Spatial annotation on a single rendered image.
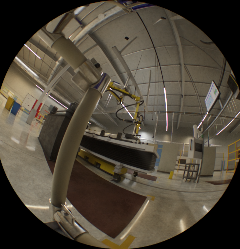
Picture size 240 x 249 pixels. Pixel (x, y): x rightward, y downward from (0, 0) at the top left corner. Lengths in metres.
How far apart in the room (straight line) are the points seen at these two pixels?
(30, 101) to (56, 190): 8.95
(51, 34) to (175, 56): 10.25
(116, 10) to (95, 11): 3.74
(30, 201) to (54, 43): 0.82
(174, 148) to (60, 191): 6.33
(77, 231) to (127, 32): 10.20
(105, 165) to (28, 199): 1.90
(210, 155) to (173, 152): 3.07
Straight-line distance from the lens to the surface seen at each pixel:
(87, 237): 0.16
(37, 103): 5.97
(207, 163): 7.11
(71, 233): 0.16
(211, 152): 7.36
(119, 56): 3.05
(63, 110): 3.48
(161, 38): 9.82
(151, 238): 0.83
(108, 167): 2.17
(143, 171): 1.64
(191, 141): 3.78
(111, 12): 7.63
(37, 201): 0.82
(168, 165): 6.23
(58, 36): 0.15
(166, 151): 6.29
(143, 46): 10.00
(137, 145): 1.40
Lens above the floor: 0.60
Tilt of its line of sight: 19 degrees up
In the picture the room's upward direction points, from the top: 18 degrees clockwise
